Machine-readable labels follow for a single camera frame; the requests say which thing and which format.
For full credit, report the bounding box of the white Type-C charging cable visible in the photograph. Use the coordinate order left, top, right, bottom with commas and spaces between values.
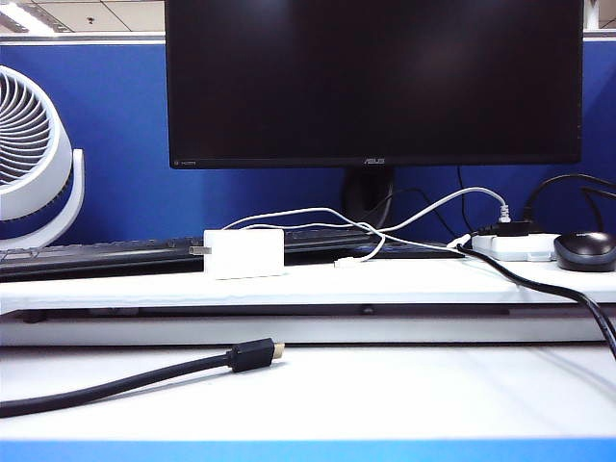
221, 206, 472, 269

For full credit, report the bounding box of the white 65W charger brick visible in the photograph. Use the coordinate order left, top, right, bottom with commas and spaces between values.
189, 228, 286, 281

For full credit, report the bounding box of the black monitor stand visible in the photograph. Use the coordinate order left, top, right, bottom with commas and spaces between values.
340, 167, 466, 259

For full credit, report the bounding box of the black ASUS monitor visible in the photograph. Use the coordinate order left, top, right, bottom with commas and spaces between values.
163, 0, 586, 170

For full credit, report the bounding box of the black Logitech keyboard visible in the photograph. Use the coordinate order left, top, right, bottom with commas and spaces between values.
0, 226, 374, 283

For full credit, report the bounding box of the white power strip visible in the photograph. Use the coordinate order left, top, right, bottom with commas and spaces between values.
470, 231, 562, 263

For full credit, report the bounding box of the blue office partition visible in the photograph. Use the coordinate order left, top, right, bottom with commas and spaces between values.
0, 38, 616, 247

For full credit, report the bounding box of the blue table edge strip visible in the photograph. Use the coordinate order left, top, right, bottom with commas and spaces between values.
0, 438, 616, 462

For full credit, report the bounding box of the white desk fan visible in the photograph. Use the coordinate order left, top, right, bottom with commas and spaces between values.
0, 64, 86, 251

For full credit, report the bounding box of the black computer mouse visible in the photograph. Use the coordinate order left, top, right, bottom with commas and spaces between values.
552, 230, 616, 273

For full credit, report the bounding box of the thin black monitor cable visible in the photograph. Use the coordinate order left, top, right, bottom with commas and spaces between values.
454, 166, 475, 235
353, 186, 456, 242

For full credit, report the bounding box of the black cable with gold connector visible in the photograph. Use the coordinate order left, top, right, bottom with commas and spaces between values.
0, 338, 286, 420

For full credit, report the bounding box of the white cable with ribbed plug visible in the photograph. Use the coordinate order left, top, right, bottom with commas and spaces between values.
368, 186, 511, 233

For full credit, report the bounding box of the black plug with cable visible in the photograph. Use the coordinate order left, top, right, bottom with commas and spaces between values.
478, 172, 616, 238

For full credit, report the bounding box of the thick black power cable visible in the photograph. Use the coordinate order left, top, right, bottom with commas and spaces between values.
454, 243, 616, 361

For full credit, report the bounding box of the thin black mouse cable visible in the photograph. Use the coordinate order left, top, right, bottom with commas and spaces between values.
579, 185, 616, 233

